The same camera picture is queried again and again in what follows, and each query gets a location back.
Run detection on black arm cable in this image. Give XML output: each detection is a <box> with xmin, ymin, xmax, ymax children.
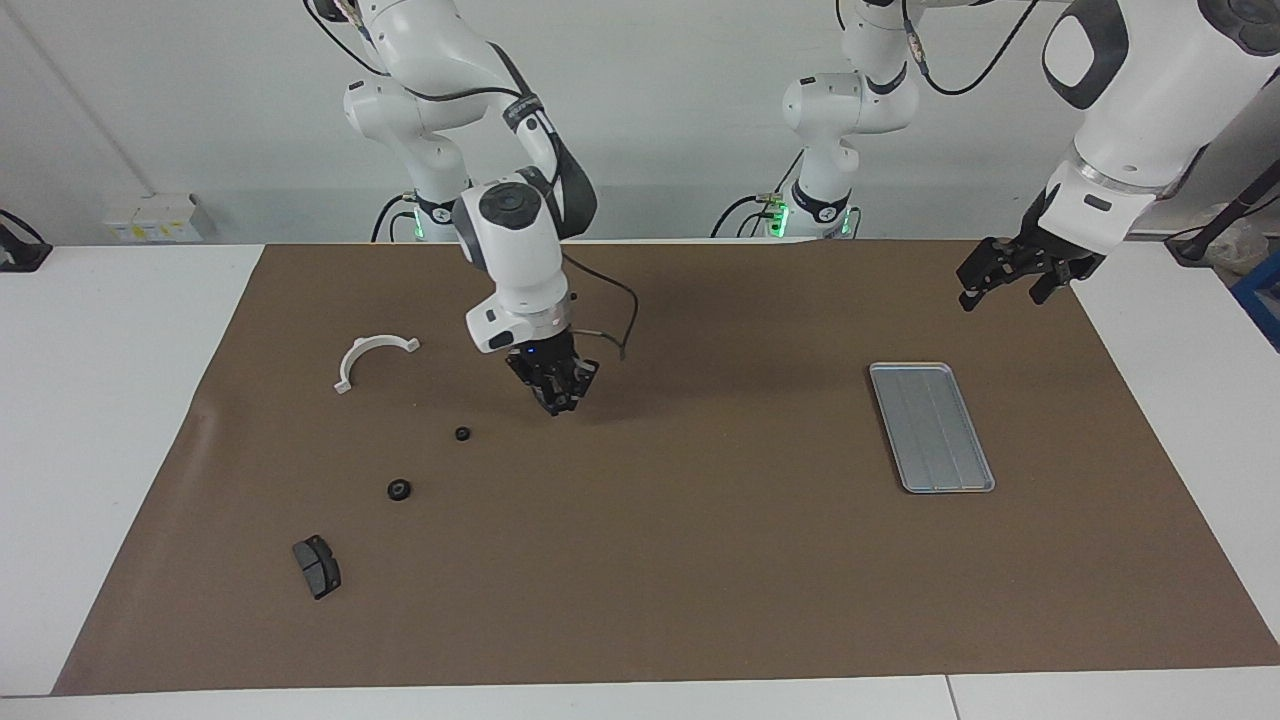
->
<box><xmin>315</xmin><ymin>0</ymin><xmax>641</xmax><ymax>363</ymax></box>
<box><xmin>900</xmin><ymin>0</ymin><xmax>1041</xmax><ymax>98</ymax></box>

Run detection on black base cable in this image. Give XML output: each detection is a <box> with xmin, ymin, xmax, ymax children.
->
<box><xmin>710</xmin><ymin>150</ymin><xmax>806</xmax><ymax>239</ymax></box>
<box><xmin>371</xmin><ymin>193</ymin><xmax>421</xmax><ymax>243</ymax></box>

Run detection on white wall socket box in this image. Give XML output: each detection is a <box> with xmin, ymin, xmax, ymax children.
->
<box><xmin>103</xmin><ymin>193</ymin><xmax>204</xmax><ymax>244</ymax></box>

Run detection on black clamp mount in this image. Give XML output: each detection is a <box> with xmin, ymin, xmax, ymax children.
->
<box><xmin>0</xmin><ymin>208</ymin><xmax>53</xmax><ymax>273</ymax></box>

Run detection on clear plastic bag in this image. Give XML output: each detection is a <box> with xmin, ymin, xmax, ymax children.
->
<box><xmin>1205</xmin><ymin>205</ymin><xmax>1271</xmax><ymax>273</ymax></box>

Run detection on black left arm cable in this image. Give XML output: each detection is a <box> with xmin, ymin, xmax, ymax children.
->
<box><xmin>900</xmin><ymin>0</ymin><xmax>1041</xmax><ymax>98</ymax></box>

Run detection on white curved plastic bracket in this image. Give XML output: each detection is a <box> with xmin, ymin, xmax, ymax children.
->
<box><xmin>333</xmin><ymin>334</ymin><xmax>422</xmax><ymax>395</ymax></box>

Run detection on blue crate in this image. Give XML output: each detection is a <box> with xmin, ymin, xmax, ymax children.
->
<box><xmin>1230</xmin><ymin>250</ymin><xmax>1280</xmax><ymax>353</ymax></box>

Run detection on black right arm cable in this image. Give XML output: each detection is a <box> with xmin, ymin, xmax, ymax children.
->
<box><xmin>315</xmin><ymin>0</ymin><xmax>641</xmax><ymax>363</ymax></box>

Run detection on black stand pole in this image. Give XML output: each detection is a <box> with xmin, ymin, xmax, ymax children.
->
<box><xmin>1165</xmin><ymin>160</ymin><xmax>1280</xmax><ymax>266</ymax></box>

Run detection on black right base cable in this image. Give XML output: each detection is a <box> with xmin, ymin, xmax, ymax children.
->
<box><xmin>371</xmin><ymin>193</ymin><xmax>421</xmax><ymax>243</ymax></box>

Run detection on dark grey brake pad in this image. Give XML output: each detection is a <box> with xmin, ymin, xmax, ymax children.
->
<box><xmin>291</xmin><ymin>535</ymin><xmax>343</xmax><ymax>601</ymax></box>

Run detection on silver metal tray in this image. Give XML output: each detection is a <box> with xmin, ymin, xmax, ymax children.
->
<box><xmin>868</xmin><ymin>362</ymin><xmax>997</xmax><ymax>495</ymax></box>

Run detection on brown table mat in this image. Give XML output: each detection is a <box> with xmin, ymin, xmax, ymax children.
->
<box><xmin>52</xmin><ymin>240</ymin><xmax>1280</xmax><ymax>697</ymax></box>

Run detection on black left base cable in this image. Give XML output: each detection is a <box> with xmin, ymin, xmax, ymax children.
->
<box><xmin>710</xmin><ymin>150</ymin><xmax>806</xmax><ymax>239</ymax></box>

